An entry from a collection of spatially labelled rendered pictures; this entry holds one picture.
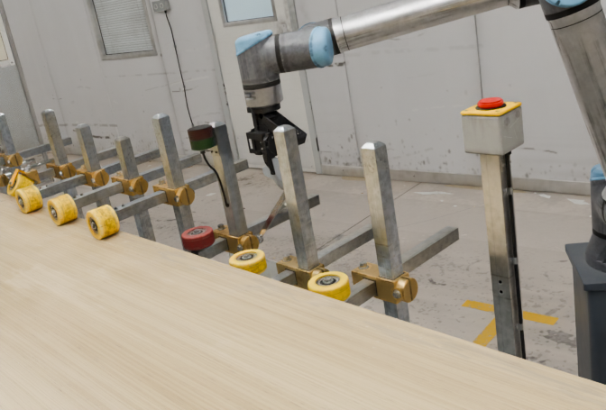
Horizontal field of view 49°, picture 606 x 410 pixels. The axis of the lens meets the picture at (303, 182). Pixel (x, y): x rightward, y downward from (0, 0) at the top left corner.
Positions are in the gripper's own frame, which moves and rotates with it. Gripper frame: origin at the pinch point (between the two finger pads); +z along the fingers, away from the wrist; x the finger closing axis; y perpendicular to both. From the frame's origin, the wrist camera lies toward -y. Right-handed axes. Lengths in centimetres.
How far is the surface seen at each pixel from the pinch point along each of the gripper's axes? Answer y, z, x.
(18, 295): 28, 9, 59
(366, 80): 185, 29, -240
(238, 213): 10.8, 6.2, 7.9
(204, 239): 12.6, 9.5, 18.2
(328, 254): -10.0, 17.3, -1.1
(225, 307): -22.4, 8.9, 38.3
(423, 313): 45, 99, -101
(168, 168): 36.9, -3.6, 9.6
